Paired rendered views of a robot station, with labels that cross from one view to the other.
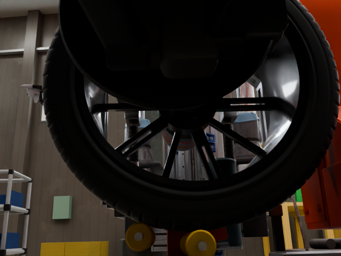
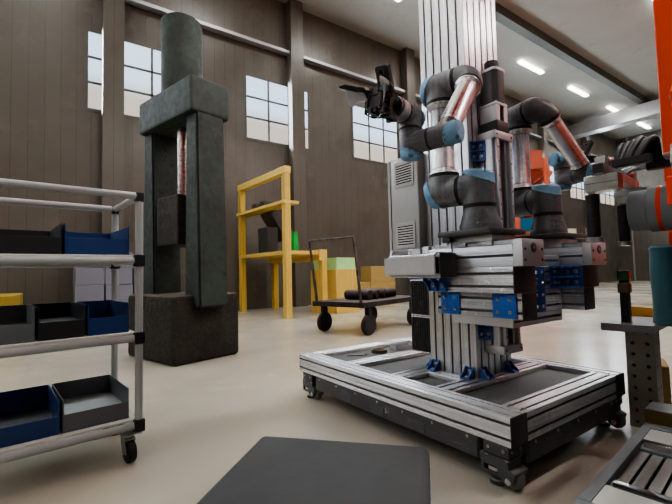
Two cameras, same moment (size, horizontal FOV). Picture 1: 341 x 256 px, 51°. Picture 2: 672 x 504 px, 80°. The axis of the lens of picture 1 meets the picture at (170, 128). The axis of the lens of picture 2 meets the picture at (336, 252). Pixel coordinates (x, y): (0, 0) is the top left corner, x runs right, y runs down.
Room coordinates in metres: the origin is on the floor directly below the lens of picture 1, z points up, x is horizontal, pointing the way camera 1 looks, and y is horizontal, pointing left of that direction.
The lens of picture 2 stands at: (0.79, 1.51, 0.68)
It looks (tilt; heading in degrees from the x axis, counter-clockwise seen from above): 3 degrees up; 320
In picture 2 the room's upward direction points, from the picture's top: 1 degrees counter-clockwise
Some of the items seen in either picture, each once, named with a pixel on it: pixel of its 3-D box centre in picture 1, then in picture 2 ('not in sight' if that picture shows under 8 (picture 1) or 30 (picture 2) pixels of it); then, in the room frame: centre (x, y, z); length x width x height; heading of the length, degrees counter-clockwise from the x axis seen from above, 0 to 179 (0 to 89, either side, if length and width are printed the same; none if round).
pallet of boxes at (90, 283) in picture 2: not in sight; (116, 288); (7.46, 0.22, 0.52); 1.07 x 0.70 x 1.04; 85
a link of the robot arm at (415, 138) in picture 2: not in sight; (414, 143); (1.65, 0.43, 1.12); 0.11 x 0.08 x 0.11; 10
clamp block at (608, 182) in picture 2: (132, 116); (602, 183); (1.19, 0.13, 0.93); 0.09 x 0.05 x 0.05; 2
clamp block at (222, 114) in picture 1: (227, 114); (632, 195); (1.20, -0.21, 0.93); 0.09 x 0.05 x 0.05; 2
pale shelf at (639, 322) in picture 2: (338, 255); (639, 322); (1.28, -0.56, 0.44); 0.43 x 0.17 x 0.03; 92
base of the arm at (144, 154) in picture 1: (138, 156); (480, 217); (1.58, 0.15, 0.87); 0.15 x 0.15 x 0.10
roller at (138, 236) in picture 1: (142, 236); not in sight; (0.88, 0.07, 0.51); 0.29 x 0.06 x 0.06; 2
